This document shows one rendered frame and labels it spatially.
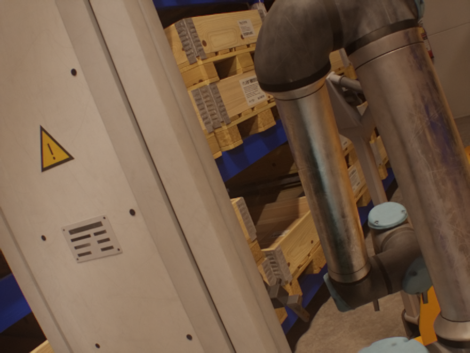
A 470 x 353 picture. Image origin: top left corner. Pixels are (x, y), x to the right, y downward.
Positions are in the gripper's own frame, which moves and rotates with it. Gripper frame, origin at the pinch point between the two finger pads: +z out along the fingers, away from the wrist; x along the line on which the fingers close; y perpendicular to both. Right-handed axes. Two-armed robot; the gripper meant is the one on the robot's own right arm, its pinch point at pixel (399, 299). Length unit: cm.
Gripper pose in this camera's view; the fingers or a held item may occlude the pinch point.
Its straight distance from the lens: 134.9
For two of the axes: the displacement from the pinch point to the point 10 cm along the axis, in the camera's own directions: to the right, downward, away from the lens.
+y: -0.8, 6.2, -7.8
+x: 9.5, -1.9, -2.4
